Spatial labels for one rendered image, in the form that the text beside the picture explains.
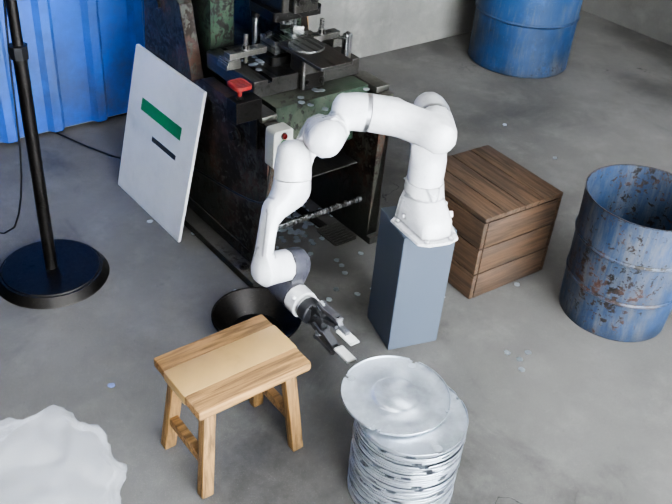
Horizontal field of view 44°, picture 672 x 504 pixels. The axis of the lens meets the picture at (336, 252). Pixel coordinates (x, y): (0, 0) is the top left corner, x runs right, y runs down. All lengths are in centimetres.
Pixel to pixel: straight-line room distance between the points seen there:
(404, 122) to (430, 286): 59
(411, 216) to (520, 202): 59
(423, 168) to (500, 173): 73
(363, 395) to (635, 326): 116
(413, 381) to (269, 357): 39
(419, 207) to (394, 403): 62
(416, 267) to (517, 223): 54
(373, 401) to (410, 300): 57
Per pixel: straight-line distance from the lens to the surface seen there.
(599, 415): 277
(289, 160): 236
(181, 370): 220
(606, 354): 300
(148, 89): 332
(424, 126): 235
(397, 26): 502
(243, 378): 218
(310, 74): 288
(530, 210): 302
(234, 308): 287
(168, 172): 323
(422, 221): 249
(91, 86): 400
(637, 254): 284
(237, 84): 264
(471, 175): 311
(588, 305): 301
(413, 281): 263
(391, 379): 226
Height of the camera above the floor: 185
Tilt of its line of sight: 35 degrees down
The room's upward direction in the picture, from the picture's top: 5 degrees clockwise
